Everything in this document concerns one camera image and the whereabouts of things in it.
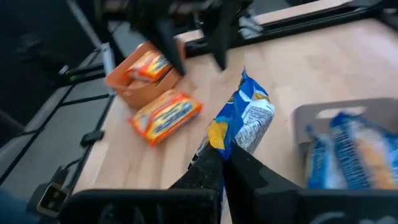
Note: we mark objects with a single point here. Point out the grey plastic bin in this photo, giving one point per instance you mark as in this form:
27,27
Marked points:
301,124

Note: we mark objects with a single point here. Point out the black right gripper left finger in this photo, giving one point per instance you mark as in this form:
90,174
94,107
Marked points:
205,174

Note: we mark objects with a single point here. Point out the blue white Maruchan noodle packet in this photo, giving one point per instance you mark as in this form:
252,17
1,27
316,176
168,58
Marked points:
320,161

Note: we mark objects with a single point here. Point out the black rail clamp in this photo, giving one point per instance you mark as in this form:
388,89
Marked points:
91,138

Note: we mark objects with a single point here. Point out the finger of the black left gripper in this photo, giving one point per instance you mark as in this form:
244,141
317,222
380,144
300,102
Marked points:
221,37
171,46

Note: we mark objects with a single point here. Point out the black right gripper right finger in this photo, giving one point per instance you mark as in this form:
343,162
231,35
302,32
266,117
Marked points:
248,177

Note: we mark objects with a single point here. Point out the blue yellow Maruchan noodle packet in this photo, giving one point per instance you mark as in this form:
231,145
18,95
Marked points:
245,109

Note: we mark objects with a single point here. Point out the small black camera box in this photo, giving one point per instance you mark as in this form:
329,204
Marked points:
49,197

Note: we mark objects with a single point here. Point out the white metal bracket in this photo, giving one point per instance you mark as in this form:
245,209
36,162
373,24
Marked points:
107,59

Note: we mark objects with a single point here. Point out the orange Maruchan noodle packet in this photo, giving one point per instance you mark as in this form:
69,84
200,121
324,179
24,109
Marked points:
164,118
149,67

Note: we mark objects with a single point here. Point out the orange plastic bin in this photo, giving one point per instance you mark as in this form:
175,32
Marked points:
140,96

